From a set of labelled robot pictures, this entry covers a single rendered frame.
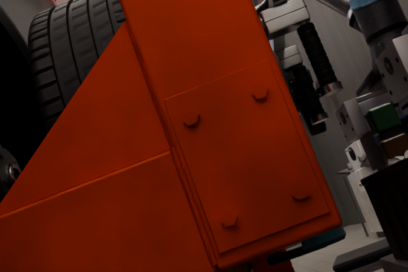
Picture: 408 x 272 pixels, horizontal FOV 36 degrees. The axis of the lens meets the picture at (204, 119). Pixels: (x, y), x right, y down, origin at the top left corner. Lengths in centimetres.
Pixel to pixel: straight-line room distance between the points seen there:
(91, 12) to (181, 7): 47
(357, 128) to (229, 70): 85
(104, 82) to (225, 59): 16
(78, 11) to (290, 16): 42
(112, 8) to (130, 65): 44
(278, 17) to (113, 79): 53
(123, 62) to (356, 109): 89
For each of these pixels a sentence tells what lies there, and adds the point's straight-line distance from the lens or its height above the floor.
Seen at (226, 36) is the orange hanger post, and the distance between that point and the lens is 81.
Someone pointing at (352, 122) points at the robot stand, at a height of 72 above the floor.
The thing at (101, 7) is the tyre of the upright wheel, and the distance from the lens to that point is 127.
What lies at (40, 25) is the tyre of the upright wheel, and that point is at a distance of 131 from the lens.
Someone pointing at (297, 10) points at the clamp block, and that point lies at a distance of 129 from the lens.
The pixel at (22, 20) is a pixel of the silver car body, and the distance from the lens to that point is 185.
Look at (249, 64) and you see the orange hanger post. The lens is 80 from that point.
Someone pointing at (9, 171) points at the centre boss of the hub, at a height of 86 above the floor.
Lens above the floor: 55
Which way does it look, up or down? 11 degrees up
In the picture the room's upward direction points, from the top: 21 degrees counter-clockwise
